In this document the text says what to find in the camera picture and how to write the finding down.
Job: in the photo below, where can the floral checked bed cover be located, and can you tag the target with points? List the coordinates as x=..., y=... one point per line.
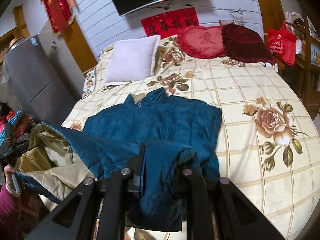
x=268, y=145

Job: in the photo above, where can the red shopping bag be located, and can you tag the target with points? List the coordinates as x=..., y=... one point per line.
x=282, y=44

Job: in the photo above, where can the grey refrigerator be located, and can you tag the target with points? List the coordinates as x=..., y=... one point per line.
x=40, y=76

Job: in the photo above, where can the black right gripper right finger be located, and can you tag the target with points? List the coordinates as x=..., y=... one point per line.
x=217, y=209

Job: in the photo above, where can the wooden shelf rack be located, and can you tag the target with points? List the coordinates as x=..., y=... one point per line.
x=303, y=76

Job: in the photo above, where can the red banner with characters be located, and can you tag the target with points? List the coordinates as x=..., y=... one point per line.
x=170, y=23

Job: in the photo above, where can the teal quilted puffer jacket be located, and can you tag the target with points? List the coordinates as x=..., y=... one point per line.
x=174, y=131

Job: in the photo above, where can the white square pillow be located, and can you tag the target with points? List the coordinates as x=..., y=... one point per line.
x=132, y=60

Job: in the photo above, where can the dark red velvet cushion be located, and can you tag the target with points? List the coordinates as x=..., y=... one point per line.
x=244, y=45

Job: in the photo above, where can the red hanging festive ornament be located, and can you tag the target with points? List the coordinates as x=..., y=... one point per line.
x=60, y=14

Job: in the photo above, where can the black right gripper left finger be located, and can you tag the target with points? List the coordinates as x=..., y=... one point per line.
x=96, y=209

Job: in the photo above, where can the magenta sleeved forearm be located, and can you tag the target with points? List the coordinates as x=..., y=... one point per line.
x=11, y=226

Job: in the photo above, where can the red heart-shaped cushion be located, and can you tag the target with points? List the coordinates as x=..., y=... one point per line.
x=201, y=42

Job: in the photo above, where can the person's left hand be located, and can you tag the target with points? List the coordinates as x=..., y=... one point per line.
x=9, y=171

